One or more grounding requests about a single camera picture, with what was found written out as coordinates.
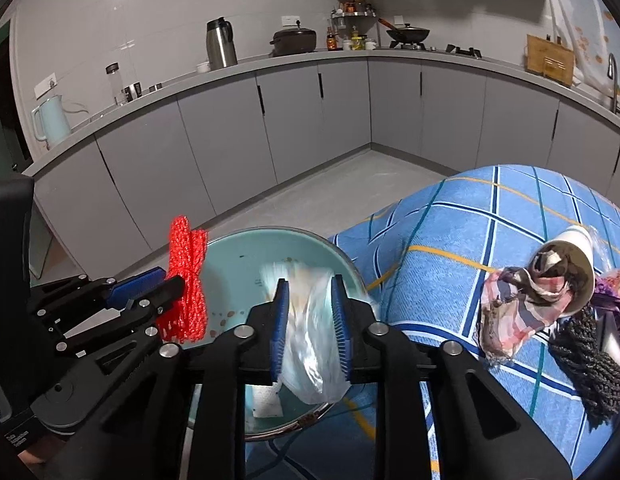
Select clear plastic bag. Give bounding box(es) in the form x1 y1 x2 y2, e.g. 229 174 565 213
260 261 350 404

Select red mesh net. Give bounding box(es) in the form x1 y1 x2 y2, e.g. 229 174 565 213
157 216 208 344

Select pink wrapper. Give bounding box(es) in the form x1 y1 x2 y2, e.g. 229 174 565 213
478 264 572 364

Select white paper cup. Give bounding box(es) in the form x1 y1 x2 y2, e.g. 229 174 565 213
529 226 595 318

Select purple wrapper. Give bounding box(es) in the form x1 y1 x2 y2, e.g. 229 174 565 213
591 269 620 315

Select black mesh net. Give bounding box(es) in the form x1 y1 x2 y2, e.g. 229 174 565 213
549 306 620 430

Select grey kitchen cabinets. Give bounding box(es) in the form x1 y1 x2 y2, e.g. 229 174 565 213
28 50 620 278

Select kitchen faucet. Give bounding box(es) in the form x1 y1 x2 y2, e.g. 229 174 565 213
606 53 620 116

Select blue plaid tablecloth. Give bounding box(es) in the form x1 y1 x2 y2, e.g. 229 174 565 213
244 162 620 480

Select light blue electric kettle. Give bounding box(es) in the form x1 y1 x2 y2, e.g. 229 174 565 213
31 96 71 150

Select clear jar black lid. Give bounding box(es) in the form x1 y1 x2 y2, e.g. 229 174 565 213
105 62 127 106

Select black rice cooker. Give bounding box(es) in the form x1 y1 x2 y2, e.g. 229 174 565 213
270 21 316 56

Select steel thermos jug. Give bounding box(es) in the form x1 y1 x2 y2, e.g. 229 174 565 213
206 16 237 70

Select spice rack with bottles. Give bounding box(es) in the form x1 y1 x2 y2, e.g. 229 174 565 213
325 0 380 51

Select black wok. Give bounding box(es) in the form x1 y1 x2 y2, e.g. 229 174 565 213
377 18 430 49

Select gas stove burner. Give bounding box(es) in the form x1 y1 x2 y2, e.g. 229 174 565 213
444 44 482 60

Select wooden cutting board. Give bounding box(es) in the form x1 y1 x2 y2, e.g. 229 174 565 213
525 35 575 87

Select patterned window curtain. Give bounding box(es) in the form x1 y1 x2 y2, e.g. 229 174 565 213
550 0 620 99

